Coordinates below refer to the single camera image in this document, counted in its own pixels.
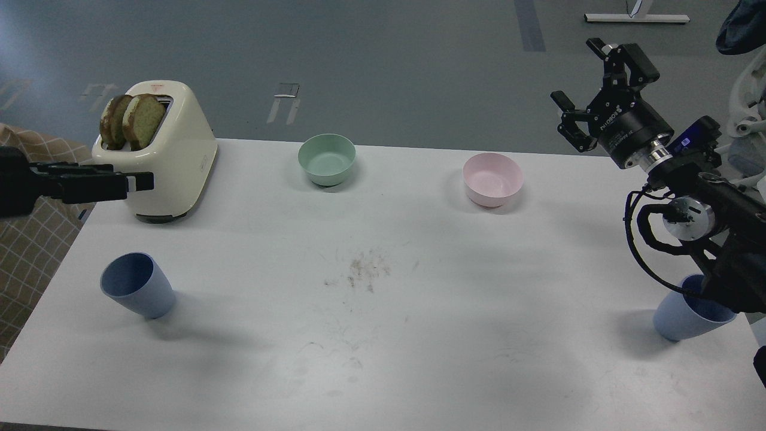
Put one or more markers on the pink bowl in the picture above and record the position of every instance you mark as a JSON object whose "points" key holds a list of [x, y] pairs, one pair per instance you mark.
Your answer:
{"points": [[491, 180]]}

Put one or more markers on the left toast slice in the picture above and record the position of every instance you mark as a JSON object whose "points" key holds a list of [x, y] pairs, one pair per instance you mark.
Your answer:
{"points": [[111, 123]]}

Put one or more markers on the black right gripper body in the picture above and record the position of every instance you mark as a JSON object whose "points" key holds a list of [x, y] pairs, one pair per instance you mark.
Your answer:
{"points": [[625, 123]]}

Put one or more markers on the green bowl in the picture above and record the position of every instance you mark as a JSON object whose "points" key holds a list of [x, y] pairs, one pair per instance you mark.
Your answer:
{"points": [[327, 159]]}

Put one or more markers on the right toast slice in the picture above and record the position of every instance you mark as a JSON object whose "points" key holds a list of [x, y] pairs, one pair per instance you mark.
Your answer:
{"points": [[141, 120]]}

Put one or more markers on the beige checkered cloth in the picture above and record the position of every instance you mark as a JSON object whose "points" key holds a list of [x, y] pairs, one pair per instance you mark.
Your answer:
{"points": [[32, 248]]}

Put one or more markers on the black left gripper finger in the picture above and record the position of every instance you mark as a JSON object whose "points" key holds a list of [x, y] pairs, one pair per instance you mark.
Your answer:
{"points": [[72, 183]]}

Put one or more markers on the white desk foot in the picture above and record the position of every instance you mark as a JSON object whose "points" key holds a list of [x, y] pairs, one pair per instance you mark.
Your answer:
{"points": [[637, 13]]}

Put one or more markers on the cream white toaster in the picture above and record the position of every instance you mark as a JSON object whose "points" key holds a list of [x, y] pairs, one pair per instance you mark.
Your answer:
{"points": [[179, 154]]}

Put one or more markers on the blue cup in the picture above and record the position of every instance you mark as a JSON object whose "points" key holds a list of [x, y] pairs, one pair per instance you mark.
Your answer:
{"points": [[681, 317], [136, 282]]}

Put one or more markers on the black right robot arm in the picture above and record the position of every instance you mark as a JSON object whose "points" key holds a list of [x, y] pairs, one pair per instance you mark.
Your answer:
{"points": [[685, 208]]}

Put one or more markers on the toast slice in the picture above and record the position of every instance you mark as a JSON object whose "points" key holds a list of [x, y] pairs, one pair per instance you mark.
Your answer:
{"points": [[111, 123], [141, 120]]}

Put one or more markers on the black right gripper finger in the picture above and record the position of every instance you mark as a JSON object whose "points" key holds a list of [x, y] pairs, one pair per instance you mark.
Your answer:
{"points": [[626, 69], [570, 117]]}

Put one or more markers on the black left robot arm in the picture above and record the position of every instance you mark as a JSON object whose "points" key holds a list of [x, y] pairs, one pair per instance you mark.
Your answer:
{"points": [[23, 182]]}

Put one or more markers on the dark blue cloth item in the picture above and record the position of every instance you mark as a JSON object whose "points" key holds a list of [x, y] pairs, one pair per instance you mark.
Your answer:
{"points": [[743, 30]]}

